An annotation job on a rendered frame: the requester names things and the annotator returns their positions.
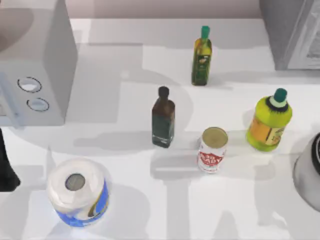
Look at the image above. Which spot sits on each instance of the yellow-green juice bottle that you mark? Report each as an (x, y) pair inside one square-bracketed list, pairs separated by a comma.
[(268, 122)]

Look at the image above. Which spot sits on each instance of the pale microwave oven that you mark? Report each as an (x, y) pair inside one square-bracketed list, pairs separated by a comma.
[(37, 50)]

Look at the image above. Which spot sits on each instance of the dark brown glass bottle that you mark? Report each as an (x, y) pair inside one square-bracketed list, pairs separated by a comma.
[(163, 120)]

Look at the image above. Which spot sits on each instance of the white paper towel roll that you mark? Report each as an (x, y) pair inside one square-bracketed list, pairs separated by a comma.
[(78, 192)]

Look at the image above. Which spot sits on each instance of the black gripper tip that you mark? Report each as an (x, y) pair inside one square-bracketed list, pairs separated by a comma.
[(6, 170)]

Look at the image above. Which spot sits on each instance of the green olive oil bottle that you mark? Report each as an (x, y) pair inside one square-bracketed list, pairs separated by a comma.
[(201, 60)]

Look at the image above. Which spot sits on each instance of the large microwave knob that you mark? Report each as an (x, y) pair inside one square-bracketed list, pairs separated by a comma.
[(29, 84)]

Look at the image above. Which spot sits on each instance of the small microwave knob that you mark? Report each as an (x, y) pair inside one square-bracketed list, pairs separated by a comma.
[(38, 104)]

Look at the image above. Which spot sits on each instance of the red and white can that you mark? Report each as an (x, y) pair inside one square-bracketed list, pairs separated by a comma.
[(212, 152)]

